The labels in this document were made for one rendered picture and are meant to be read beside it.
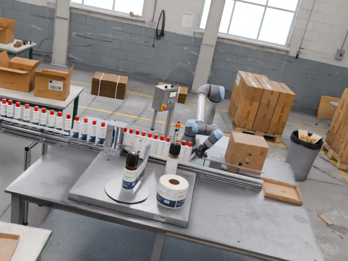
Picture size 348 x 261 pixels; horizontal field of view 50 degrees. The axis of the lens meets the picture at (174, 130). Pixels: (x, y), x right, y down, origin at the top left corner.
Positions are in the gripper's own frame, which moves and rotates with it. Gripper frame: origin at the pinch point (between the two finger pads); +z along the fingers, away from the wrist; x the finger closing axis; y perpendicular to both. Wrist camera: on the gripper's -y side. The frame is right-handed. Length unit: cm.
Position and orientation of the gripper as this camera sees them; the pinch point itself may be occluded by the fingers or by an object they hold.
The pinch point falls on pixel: (191, 159)
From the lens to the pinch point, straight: 309.3
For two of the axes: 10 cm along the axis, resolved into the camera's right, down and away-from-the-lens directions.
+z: -6.5, 6.7, 3.5
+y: -1.4, 3.5, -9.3
